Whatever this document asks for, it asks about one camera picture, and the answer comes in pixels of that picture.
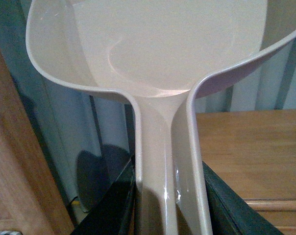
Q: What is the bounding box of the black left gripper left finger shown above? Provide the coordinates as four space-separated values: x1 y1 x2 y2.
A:
72 156 135 235

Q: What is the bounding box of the black white checkered bedsheet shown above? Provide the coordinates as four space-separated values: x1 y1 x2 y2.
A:
0 230 23 235

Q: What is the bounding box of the beige plastic dustpan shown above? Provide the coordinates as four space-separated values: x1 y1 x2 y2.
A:
26 0 296 235

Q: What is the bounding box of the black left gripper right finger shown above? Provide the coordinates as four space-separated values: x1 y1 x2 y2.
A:
203 163 282 235

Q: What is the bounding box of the wooden nightstand with drawers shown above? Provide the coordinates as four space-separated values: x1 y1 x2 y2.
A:
197 109 296 235

